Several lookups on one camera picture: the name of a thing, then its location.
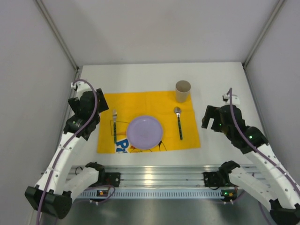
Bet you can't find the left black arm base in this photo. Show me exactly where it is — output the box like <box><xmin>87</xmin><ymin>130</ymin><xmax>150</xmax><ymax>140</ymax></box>
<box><xmin>101</xmin><ymin>172</ymin><xmax>121</xmax><ymax>187</ymax></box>

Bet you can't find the aluminium mounting rail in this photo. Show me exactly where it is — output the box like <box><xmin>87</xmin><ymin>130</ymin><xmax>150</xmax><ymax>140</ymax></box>
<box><xmin>41</xmin><ymin>165</ymin><xmax>270</xmax><ymax>188</ymax></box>

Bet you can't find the lilac plate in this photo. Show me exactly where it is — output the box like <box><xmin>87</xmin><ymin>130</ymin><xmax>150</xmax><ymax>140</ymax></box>
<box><xmin>126</xmin><ymin>116</ymin><xmax>164</xmax><ymax>150</ymax></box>

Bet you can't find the beige paper cup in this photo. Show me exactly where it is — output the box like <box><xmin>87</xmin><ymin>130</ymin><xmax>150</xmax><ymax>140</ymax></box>
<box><xmin>175</xmin><ymin>80</ymin><xmax>191</xmax><ymax>103</ymax></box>

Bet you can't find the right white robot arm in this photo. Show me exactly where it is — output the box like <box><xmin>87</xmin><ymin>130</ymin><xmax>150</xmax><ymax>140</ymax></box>
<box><xmin>202</xmin><ymin>93</ymin><xmax>300</xmax><ymax>225</ymax></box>

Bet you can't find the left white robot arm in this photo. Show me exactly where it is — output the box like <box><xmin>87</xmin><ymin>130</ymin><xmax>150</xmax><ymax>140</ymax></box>
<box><xmin>24</xmin><ymin>79</ymin><xmax>109</xmax><ymax>224</ymax></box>

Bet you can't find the perforated cable tray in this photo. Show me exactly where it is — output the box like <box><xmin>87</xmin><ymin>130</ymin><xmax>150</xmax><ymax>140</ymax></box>
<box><xmin>77</xmin><ymin>189</ymin><xmax>235</xmax><ymax>199</ymax></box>

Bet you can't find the yellow printed cloth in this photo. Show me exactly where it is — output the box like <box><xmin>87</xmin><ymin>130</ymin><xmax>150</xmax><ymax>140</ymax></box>
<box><xmin>97</xmin><ymin>91</ymin><xmax>201</xmax><ymax>154</ymax></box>

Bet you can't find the fork with teal handle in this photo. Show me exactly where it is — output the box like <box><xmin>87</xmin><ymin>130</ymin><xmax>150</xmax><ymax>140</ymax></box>
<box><xmin>112</xmin><ymin>109</ymin><xmax>117</xmax><ymax>143</ymax></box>

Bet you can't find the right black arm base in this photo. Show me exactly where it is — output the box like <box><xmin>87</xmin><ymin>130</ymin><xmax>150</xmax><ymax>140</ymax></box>
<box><xmin>203</xmin><ymin>172</ymin><xmax>234</xmax><ymax>188</ymax></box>

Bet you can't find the spoon with teal handle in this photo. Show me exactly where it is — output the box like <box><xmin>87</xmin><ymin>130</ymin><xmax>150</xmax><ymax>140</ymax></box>
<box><xmin>174</xmin><ymin>107</ymin><xmax>183</xmax><ymax>140</ymax></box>

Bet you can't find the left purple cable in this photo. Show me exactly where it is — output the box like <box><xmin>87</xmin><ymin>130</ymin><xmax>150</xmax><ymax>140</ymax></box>
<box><xmin>36</xmin><ymin>78</ymin><xmax>115</xmax><ymax>225</ymax></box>

